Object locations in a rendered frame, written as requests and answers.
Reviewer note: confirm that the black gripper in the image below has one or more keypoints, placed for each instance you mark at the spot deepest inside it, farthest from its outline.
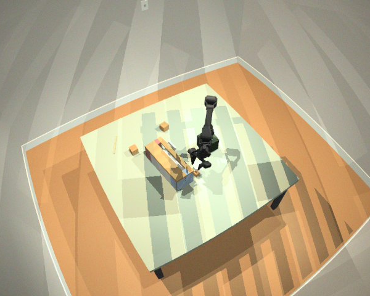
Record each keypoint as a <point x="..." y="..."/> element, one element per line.
<point x="194" y="153"/>

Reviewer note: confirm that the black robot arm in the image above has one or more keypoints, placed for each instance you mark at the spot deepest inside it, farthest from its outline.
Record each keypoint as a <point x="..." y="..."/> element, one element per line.
<point x="210" y="103"/>

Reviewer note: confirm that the orange cube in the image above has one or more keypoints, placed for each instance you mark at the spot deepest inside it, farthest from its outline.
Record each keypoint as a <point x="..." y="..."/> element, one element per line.
<point x="133" y="150"/>
<point x="164" y="126"/>

